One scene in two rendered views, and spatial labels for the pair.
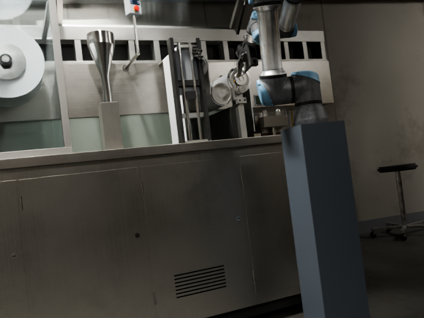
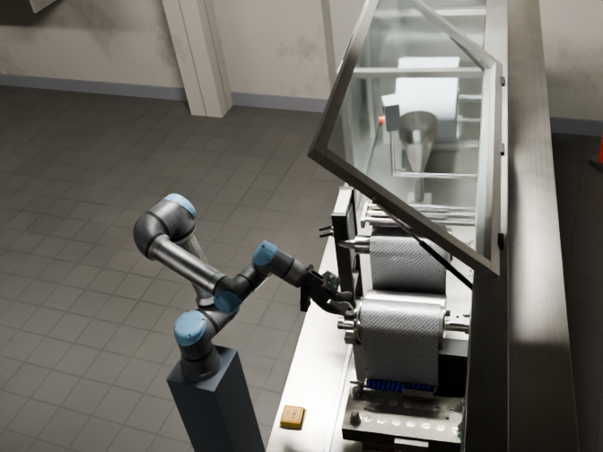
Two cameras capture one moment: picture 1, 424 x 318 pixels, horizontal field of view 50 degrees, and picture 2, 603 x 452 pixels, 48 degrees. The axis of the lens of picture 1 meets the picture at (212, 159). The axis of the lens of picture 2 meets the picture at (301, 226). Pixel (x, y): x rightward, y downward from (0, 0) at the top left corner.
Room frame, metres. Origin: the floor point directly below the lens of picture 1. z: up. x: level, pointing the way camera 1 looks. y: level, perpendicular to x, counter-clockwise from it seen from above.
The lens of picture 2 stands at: (3.39, -1.38, 2.84)
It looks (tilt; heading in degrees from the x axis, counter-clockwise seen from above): 39 degrees down; 132
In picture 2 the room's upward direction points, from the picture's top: 9 degrees counter-clockwise
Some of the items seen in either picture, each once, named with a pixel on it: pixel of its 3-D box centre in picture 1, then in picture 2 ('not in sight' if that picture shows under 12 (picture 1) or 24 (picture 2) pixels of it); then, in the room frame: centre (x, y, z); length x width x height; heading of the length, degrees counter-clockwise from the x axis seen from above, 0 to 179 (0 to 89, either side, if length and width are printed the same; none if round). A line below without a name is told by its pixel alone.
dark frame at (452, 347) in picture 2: (225, 128); (416, 363); (2.65, -0.10, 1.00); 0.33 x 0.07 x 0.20; 24
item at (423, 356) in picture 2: (241, 103); (399, 360); (2.65, -0.21, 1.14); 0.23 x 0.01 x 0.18; 24
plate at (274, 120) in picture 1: (259, 125); (409, 420); (2.74, -0.30, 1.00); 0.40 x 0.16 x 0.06; 24
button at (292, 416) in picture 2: not in sight; (292, 415); (2.37, -0.44, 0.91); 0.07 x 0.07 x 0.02; 24
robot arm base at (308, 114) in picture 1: (309, 113); (199, 355); (1.93, -0.44, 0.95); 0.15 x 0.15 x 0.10
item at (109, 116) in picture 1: (107, 100); not in sight; (2.32, 0.50, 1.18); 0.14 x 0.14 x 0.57
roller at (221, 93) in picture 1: (212, 98); (406, 309); (2.58, -0.05, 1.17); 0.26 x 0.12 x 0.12; 24
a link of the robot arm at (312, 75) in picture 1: (304, 87); (193, 333); (1.93, -0.43, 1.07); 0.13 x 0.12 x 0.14; 90
